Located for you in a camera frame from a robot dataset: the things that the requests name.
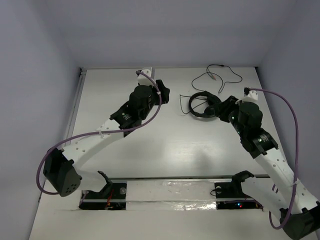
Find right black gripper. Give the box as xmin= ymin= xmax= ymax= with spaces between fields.
xmin=213 ymin=95 xmax=247 ymax=137

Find black headphones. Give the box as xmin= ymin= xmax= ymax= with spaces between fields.
xmin=188 ymin=91 xmax=222 ymax=119

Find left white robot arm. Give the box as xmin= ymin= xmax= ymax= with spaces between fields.
xmin=39 ymin=79 xmax=170 ymax=197

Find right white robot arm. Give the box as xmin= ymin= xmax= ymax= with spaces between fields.
xmin=205 ymin=96 xmax=320 ymax=240

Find white taped cover panel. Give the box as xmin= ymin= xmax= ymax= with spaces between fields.
xmin=125 ymin=180 xmax=217 ymax=211

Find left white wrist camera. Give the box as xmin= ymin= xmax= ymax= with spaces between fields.
xmin=137 ymin=67 xmax=155 ymax=86

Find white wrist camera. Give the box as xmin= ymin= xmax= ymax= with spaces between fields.
xmin=137 ymin=67 xmax=155 ymax=86
xmin=242 ymin=87 xmax=258 ymax=103

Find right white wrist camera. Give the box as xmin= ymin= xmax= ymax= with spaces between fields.
xmin=242 ymin=87 xmax=258 ymax=103

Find aluminium rail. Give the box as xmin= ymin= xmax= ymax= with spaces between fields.
xmin=109 ymin=175 xmax=233 ymax=181

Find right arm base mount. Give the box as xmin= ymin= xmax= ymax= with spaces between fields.
xmin=210 ymin=170 xmax=263 ymax=210

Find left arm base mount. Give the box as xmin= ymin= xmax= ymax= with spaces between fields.
xmin=78 ymin=171 xmax=127 ymax=211

